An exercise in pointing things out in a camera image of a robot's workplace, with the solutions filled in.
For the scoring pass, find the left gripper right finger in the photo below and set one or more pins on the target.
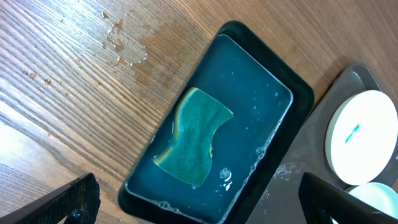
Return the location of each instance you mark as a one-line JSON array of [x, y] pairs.
[[323, 202]]

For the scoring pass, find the white plate top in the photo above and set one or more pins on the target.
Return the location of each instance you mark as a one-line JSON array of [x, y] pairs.
[[361, 137]]

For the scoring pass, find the green yellow sponge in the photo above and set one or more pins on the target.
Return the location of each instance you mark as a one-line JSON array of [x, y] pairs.
[[188, 155]]

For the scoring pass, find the black water basin tray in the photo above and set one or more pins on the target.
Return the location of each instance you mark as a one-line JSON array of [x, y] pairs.
[[270, 103]]

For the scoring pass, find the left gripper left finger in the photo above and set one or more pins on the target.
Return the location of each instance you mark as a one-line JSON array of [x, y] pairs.
[[76, 202]]

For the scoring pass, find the brown plastic serving tray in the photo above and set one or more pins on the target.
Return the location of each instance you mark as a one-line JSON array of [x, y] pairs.
[[280, 201]]

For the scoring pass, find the white plate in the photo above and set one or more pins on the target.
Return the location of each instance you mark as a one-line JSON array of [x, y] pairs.
[[377, 195], [361, 137]]

